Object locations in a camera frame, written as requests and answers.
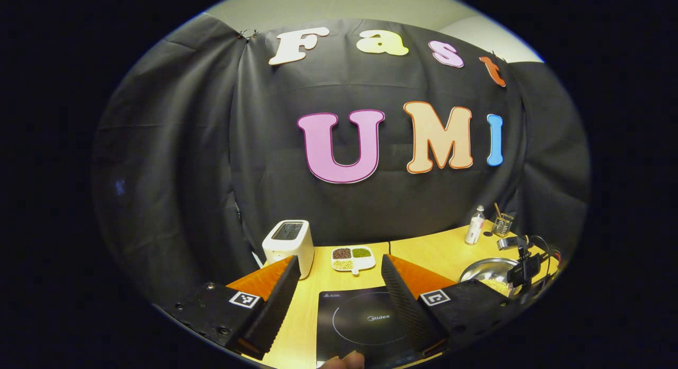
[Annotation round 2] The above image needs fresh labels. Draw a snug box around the pile of yellow soybeans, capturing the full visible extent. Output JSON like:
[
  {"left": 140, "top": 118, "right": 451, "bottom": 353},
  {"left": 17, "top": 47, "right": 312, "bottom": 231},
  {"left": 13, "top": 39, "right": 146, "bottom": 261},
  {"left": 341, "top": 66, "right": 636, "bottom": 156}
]
[{"left": 479, "top": 278, "right": 513, "bottom": 297}]

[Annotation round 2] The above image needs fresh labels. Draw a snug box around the white divided bean dish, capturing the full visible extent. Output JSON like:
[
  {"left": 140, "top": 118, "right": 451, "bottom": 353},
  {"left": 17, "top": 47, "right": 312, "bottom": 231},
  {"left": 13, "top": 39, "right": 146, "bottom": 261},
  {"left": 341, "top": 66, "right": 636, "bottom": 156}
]
[{"left": 331, "top": 245, "right": 377, "bottom": 276}]

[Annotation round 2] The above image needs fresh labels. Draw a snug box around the black induction cooktop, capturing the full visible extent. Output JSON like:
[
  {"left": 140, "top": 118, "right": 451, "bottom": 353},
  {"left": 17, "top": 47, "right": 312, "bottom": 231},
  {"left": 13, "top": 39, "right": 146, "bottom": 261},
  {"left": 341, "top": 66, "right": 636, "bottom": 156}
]
[{"left": 316, "top": 286, "right": 427, "bottom": 367}]

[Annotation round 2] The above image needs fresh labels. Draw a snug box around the small glass jar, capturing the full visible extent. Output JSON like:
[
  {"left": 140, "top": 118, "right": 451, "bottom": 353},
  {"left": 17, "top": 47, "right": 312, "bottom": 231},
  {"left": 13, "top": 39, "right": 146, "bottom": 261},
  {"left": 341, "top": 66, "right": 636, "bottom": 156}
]
[{"left": 491, "top": 213, "right": 515, "bottom": 238}]

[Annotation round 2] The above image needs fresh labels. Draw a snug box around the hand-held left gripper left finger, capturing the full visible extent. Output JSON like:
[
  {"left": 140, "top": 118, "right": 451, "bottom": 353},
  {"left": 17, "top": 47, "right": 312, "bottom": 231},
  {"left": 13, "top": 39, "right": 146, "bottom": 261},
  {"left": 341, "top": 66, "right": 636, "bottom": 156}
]
[{"left": 164, "top": 255, "right": 301, "bottom": 360}]

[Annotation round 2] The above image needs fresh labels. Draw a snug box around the black backdrop cloth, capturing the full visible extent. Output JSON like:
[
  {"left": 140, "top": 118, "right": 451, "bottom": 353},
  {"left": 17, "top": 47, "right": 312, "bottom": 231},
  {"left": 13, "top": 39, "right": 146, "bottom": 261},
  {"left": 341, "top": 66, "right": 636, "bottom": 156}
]
[{"left": 91, "top": 13, "right": 591, "bottom": 306}]

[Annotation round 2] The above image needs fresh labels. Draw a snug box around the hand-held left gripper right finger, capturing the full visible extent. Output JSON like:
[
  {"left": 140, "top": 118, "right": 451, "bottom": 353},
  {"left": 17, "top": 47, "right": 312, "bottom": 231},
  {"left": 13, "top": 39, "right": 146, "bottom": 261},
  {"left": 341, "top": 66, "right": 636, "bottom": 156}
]
[{"left": 381, "top": 254, "right": 525, "bottom": 355}]

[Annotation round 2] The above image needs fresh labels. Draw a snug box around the stainless steel pot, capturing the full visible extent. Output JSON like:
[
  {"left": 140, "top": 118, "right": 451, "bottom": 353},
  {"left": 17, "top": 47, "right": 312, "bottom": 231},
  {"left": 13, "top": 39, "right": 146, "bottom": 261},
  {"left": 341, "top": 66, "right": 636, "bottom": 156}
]
[{"left": 459, "top": 257, "right": 521, "bottom": 299}]

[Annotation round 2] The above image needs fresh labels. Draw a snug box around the white toaster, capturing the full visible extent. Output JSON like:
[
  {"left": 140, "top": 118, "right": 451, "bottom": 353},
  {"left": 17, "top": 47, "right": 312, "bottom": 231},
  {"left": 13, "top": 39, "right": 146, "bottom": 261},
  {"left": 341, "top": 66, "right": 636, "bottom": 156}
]
[{"left": 262, "top": 219, "right": 315, "bottom": 280}]

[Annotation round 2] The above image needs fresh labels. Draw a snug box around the clear bottle with white label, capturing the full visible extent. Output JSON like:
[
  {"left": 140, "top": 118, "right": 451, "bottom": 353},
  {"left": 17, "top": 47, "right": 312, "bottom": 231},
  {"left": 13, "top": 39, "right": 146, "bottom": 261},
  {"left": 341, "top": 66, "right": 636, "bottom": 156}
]
[{"left": 465, "top": 205, "right": 486, "bottom": 246}]

